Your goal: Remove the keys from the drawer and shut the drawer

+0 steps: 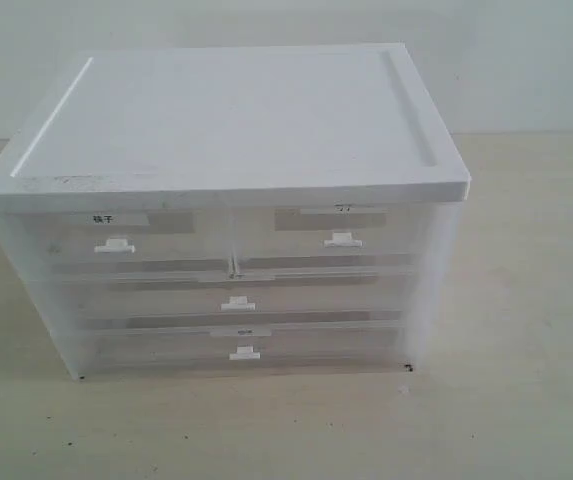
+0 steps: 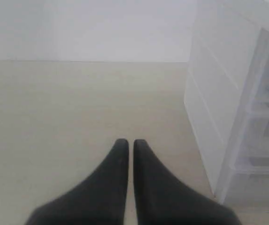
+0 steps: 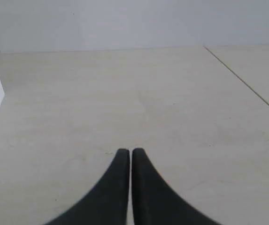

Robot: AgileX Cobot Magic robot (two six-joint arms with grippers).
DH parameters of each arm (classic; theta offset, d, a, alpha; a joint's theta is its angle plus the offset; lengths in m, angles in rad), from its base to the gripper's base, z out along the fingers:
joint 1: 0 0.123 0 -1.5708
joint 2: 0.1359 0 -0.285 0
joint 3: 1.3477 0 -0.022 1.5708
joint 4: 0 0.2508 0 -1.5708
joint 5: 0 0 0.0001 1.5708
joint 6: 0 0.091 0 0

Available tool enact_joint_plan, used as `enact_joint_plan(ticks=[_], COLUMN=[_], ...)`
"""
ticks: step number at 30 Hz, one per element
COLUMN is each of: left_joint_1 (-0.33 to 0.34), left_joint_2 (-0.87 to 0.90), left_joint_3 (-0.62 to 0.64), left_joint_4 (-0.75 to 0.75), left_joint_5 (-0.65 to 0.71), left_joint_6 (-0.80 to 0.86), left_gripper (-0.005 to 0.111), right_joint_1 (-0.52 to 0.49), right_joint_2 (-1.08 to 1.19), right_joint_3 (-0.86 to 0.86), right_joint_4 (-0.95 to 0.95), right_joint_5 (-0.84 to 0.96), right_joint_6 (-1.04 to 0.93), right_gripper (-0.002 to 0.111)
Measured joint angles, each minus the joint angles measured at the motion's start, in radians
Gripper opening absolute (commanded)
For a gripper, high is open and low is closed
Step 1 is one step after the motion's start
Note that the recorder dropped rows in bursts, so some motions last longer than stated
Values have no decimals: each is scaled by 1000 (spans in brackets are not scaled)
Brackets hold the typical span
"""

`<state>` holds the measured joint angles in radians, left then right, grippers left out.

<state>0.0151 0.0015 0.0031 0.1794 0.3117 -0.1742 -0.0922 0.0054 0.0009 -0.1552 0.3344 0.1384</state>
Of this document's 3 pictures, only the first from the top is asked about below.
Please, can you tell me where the white plastic drawer cabinet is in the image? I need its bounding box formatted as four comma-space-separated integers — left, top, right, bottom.
0, 44, 471, 379

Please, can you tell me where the clear middle wide drawer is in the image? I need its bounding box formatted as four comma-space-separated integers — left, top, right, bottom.
57, 273, 416, 330

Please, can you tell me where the clear wide drawer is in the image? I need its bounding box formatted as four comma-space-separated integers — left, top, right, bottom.
71, 320, 416, 377
57, 273, 416, 330

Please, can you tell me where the clear bottom wide drawer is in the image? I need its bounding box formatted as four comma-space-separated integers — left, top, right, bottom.
71, 320, 416, 377

